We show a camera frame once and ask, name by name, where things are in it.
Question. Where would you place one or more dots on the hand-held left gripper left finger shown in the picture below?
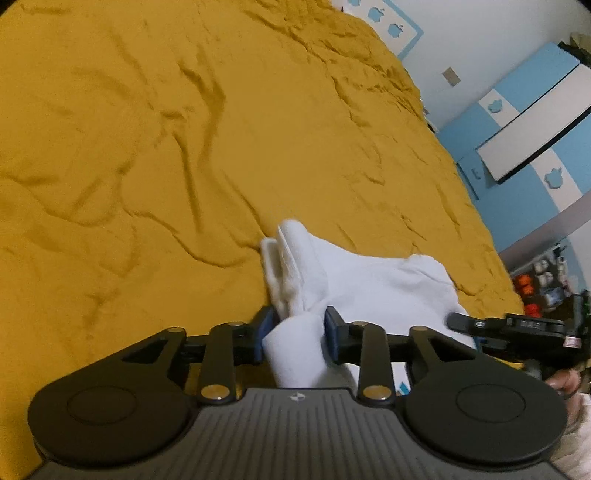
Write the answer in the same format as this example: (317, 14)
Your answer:
(265, 337)

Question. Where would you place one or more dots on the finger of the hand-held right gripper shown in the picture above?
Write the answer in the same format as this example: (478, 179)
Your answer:
(491, 343)
(475, 324)

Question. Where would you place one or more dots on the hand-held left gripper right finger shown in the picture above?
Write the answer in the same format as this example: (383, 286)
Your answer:
(331, 339)

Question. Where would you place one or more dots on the white t-shirt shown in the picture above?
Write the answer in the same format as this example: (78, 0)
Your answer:
(369, 277)

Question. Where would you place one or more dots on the person's right hand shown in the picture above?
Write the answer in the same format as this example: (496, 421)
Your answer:
(564, 383)

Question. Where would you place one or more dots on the cluttered shelf unit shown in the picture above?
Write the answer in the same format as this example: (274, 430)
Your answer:
(547, 281)

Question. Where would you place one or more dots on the blue nightstand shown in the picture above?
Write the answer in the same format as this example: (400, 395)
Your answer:
(472, 175)

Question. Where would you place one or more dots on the blue and white wardrobe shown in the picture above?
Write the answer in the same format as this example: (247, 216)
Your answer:
(531, 138)

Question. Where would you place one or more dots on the mustard yellow bed blanket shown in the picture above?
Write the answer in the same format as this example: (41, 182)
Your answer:
(184, 138)

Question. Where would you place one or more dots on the white headboard with apple cutouts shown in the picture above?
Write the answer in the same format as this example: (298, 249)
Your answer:
(385, 21)

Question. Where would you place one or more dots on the grey wall switch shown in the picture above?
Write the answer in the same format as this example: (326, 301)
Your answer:
(451, 76)

